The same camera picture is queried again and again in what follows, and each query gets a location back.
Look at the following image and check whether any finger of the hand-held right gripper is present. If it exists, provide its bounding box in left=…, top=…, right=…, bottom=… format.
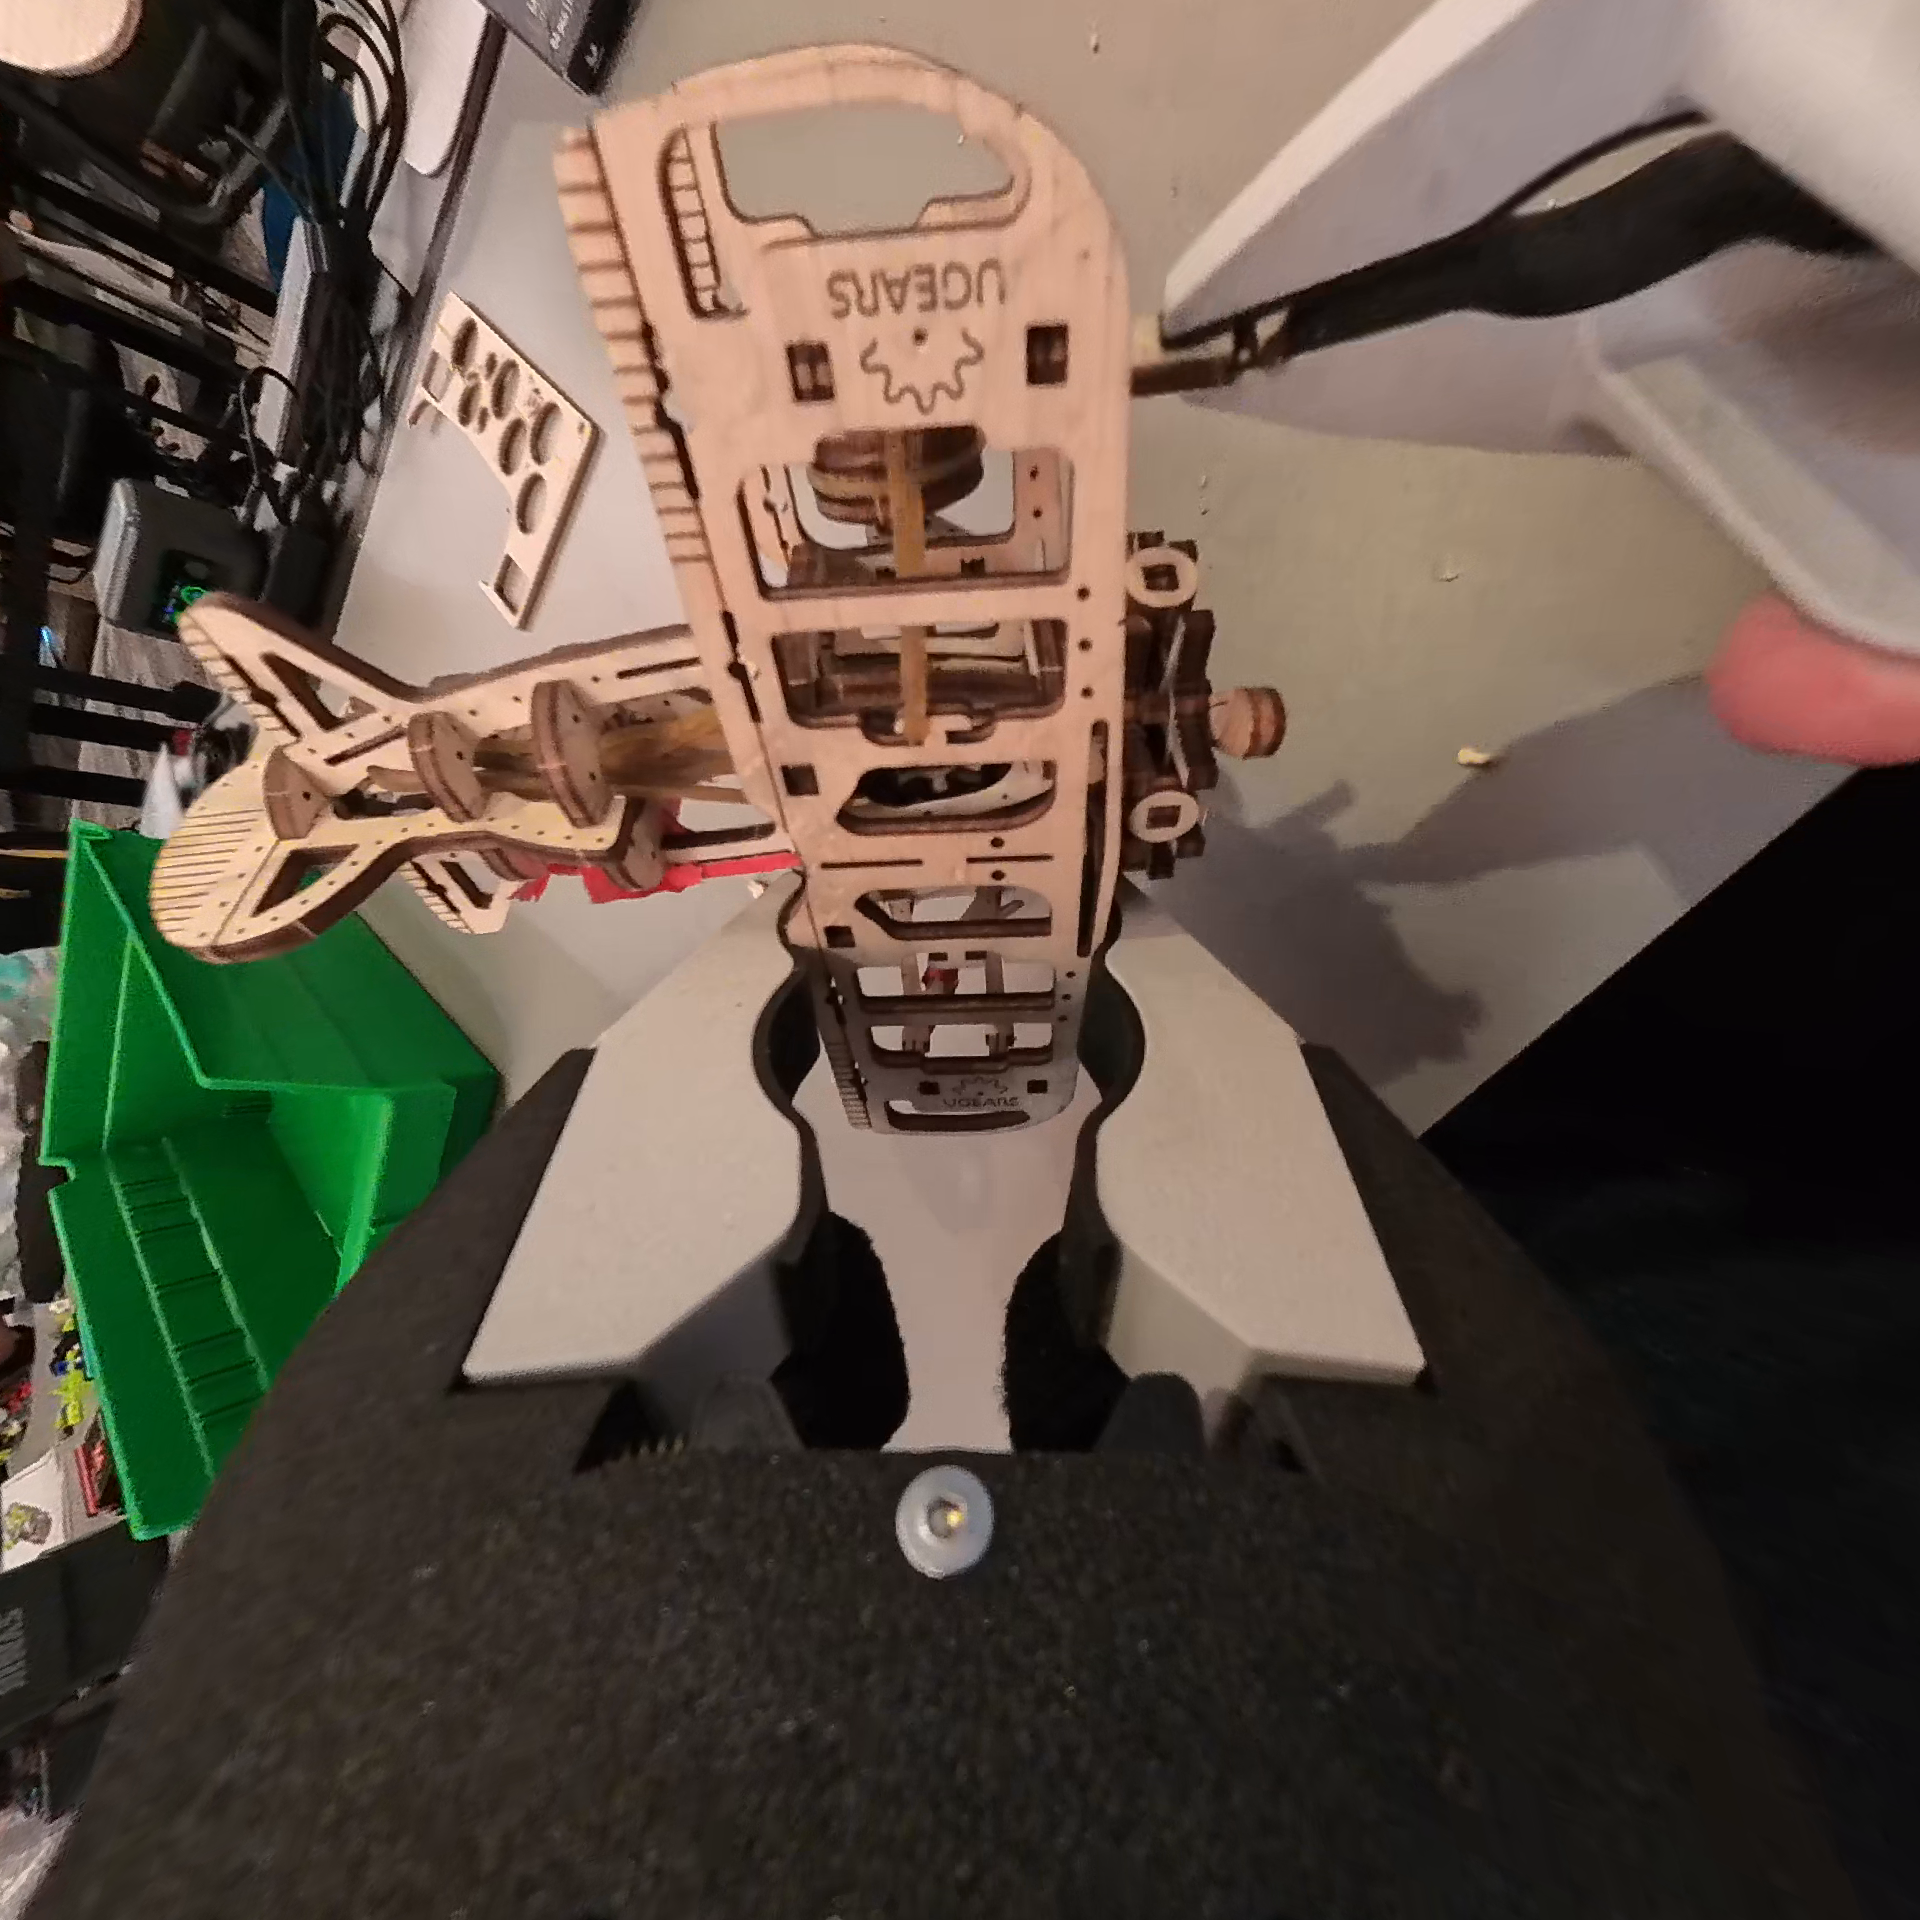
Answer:
left=1160, top=0, right=1920, bottom=369
left=1132, top=249, right=1920, bottom=662

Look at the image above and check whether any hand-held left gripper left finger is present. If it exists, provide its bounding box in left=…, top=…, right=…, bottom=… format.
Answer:
left=462, top=898, right=824, bottom=1385

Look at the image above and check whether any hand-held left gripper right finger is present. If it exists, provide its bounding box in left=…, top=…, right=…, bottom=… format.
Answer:
left=1074, top=907, right=1430, bottom=1388

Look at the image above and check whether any wooden model airplane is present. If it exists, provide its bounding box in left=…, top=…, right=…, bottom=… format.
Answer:
left=148, top=44, right=1289, bottom=1136

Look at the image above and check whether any person's right hand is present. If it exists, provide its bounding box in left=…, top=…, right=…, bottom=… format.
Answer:
left=1710, top=595, right=1920, bottom=772

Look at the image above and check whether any green plastic bin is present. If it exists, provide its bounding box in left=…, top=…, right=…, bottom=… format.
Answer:
left=43, top=815, right=505, bottom=1544

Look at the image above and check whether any punched-out plywood sheet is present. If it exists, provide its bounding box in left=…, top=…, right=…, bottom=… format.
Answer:
left=409, top=289, right=604, bottom=632

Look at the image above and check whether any black portable power station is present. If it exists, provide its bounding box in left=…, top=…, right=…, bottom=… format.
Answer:
left=94, top=477, right=271, bottom=632

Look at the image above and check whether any black cardboard box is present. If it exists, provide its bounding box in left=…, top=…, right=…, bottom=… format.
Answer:
left=488, top=0, right=649, bottom=93

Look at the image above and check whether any white rounded board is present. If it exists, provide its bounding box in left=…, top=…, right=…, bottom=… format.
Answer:
left=401, top=0, right=509, bottom=178

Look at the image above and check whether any round wooden piece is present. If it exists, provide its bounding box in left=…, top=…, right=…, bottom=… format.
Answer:
left=0, top=0, right=144, bottom=73

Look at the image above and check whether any black cable bundle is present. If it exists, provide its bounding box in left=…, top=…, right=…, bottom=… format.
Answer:
left=143, top=0, right=415, bottom=497

